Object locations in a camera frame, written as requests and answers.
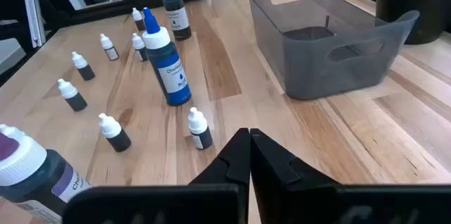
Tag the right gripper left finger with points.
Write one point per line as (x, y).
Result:
(229, 167)

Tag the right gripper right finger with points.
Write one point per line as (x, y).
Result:
(278, 181)

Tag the small dark dropper bottle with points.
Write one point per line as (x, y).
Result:
(202, 139)
(140, 24)
(85, 72)
(75, 102)

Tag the small yellow-green dropper bottle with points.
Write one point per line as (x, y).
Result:
(118, 141)

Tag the small white ball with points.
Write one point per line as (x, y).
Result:
(141, 53)

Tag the large black food colouring bottle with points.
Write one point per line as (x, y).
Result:
(178, 16)

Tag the large purple food colouring bottle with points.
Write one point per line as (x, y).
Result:
(31, 178)

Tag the large blue food colouring bottle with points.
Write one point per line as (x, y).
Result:
(172, 76)

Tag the grey translucent plastic bin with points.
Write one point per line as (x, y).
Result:
(306, 72)

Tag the silver aluminium bar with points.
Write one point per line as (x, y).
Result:
(35, 19)

